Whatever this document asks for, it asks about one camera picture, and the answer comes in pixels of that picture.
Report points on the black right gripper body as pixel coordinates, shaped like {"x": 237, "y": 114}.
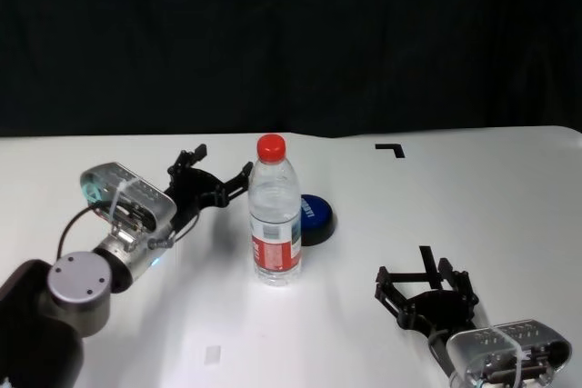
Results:
{"x": 438, "y": 312}

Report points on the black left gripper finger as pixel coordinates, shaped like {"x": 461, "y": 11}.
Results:
{"x": 186, "y": 162}
{"x": 236, "y": 186}

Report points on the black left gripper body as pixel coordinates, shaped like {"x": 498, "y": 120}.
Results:
{"x": 193, "y": 192}

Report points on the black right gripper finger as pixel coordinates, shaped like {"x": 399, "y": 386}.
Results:
{"x": 392, "y": 294}
{"x": 460, "y": 285}

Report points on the blue push button black base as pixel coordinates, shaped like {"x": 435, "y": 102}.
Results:
{"x": 319, "y": 215}

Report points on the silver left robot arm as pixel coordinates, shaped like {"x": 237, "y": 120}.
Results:
{"x": 77, "y": 288}

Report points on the clear water bottle red cap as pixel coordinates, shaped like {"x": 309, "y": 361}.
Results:
{"x": 275, "y": 201}

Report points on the black L-shaped tape mark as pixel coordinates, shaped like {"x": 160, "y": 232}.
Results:
{"x": 399, "y": 151}

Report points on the black curtain backdrop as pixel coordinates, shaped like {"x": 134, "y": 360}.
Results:
{"x": 291, "y": 42}

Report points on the small clear tape piece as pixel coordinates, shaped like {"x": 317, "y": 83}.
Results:
{"x": 213, "y": 355}

